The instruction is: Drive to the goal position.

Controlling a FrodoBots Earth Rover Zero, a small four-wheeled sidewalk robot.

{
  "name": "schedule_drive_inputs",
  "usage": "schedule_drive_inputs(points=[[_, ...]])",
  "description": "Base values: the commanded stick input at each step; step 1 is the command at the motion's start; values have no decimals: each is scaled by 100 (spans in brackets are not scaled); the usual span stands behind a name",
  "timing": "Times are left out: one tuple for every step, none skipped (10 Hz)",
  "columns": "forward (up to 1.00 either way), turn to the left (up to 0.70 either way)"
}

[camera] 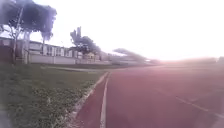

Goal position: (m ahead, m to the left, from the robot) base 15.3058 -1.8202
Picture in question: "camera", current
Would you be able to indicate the large dark tree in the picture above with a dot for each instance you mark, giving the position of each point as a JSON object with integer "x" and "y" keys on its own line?
{"x": 30, "y": 16}

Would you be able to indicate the pale kerb strip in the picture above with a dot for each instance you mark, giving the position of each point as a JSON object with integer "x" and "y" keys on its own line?
{"x": 83, "y": 100}

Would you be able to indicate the grey boundary wall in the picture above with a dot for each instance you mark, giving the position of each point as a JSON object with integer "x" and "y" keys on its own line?
{"x": 50, "y": 59}

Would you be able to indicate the roofed grandstand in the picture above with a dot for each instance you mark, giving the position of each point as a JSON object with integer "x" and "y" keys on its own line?
{"x": 130, "y": 55}

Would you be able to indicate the long pale building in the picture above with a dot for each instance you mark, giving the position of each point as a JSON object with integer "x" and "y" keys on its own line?
{"x": 50, "y": 50}

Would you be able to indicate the red running track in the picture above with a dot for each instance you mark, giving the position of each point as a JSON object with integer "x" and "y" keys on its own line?
{"x": 150, "y": 100}

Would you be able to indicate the grass field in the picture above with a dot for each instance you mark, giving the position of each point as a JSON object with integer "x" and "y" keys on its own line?
{"x": 40, "y": 90}

